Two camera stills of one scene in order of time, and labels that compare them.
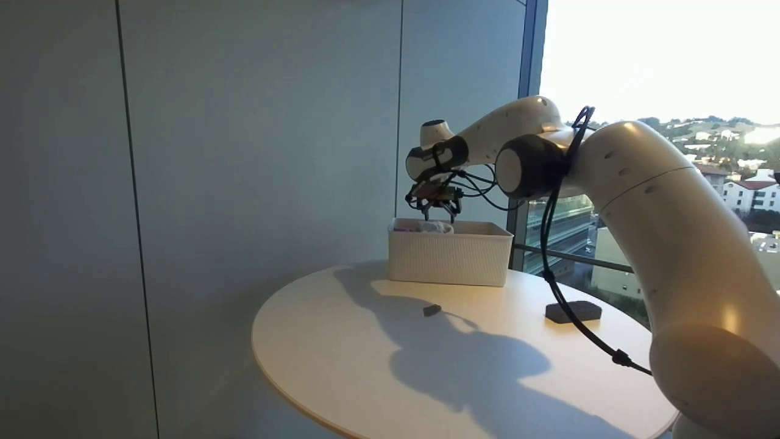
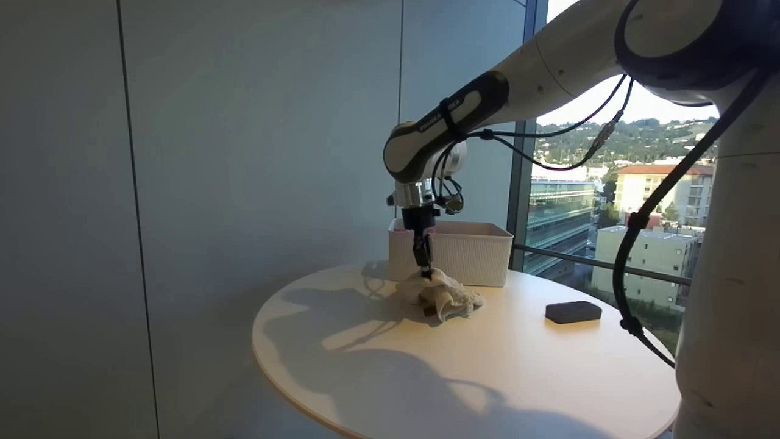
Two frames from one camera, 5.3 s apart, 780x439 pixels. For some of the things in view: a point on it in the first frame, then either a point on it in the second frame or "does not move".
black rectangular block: x=580 y=309 does not move
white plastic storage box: x=461 y=251 does not move
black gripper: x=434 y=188 → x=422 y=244
